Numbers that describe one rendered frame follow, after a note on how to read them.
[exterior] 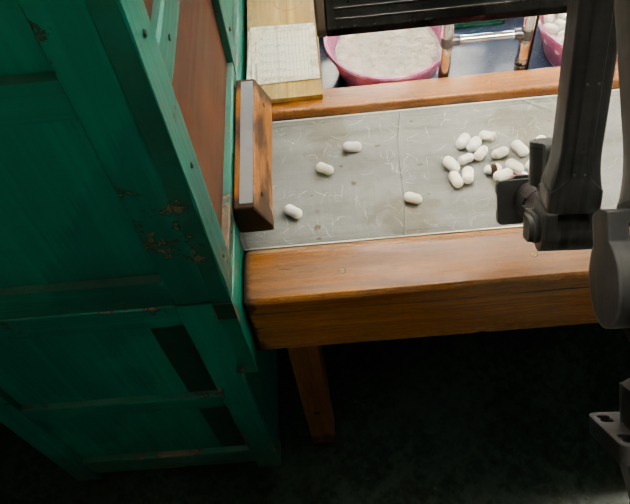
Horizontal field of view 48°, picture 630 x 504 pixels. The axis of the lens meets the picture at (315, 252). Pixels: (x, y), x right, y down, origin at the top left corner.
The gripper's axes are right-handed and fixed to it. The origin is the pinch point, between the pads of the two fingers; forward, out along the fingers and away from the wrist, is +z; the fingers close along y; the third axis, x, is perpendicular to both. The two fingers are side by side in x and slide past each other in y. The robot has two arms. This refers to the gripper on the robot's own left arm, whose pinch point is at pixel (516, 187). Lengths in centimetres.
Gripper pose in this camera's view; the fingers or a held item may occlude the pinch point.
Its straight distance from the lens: 115.7
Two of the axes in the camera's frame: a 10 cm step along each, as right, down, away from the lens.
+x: 1.0, 9.5, 2.8
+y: -9.9, 0.9, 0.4
